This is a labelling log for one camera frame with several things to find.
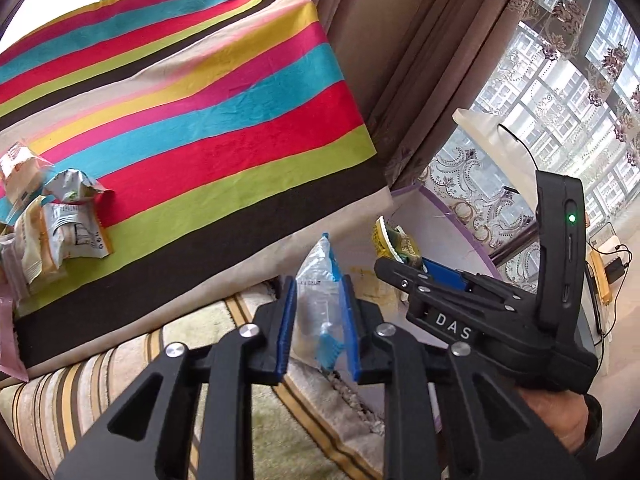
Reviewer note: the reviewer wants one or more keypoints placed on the floral lace curtain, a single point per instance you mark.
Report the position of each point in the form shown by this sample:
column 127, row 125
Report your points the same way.
column 575, row 35

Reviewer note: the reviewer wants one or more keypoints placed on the purple cardboard box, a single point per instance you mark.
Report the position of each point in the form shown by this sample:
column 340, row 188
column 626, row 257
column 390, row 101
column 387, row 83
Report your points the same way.
column 445, row 240

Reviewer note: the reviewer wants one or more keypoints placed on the beige striped fringed rug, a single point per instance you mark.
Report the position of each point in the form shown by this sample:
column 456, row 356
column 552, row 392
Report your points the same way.
column 75, row 400

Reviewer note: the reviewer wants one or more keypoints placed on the white green snack packet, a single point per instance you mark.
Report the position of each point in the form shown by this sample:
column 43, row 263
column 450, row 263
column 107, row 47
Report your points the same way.
column 75, row 187

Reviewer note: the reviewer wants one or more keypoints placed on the clear black-print snack packet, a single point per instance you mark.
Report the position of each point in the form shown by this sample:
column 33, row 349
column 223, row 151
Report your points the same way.
column 75, row 232

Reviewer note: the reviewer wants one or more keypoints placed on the pink snack packet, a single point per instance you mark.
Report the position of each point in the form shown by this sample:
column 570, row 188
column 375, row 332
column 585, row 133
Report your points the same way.
column 10, row 340

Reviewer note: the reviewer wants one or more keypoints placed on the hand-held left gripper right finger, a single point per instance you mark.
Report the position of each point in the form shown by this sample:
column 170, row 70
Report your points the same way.
column 348, row 332

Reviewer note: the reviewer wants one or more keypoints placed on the striped tablecloth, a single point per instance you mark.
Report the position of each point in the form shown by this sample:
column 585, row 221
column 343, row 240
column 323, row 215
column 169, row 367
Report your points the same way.
column 200, row 110

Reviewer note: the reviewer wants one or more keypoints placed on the person's right hand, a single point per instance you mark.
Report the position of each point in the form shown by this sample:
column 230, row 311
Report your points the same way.
column 550, row 422

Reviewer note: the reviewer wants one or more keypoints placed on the dark wooden table frame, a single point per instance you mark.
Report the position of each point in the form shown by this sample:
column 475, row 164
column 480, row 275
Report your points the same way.
column 520, row 245

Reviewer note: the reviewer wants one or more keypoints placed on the green yellow snack packet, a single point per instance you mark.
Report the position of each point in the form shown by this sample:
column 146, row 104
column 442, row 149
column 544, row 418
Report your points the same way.
column 395, row 245

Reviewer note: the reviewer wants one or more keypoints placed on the black power adapter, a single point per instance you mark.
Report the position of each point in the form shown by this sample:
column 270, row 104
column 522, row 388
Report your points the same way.
column 614, row 270

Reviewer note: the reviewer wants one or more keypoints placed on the small clear snack packet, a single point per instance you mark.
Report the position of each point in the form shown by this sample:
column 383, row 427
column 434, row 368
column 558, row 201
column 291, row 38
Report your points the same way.
column 12, row 270

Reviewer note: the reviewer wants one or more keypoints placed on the yellow case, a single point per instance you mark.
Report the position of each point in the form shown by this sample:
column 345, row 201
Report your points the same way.
column 600, row 280

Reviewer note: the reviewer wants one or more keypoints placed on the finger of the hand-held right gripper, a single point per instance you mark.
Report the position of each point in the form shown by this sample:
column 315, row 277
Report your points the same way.
column 440, row 317
column 445, row 274

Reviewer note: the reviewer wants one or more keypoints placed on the person's right forearm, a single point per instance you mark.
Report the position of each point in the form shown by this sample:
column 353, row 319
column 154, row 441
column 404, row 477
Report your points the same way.
column 590, row 440

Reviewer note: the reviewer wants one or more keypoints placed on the brown curtain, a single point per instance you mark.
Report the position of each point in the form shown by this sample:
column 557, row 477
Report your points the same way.
column 400, row 60

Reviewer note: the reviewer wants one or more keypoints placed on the clear blue snack packet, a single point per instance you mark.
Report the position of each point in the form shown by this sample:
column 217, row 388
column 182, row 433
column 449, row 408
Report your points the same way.
column 315, row 280

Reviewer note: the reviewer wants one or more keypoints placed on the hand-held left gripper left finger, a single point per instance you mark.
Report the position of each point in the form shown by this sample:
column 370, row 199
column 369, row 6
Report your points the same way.
column 287, row 332

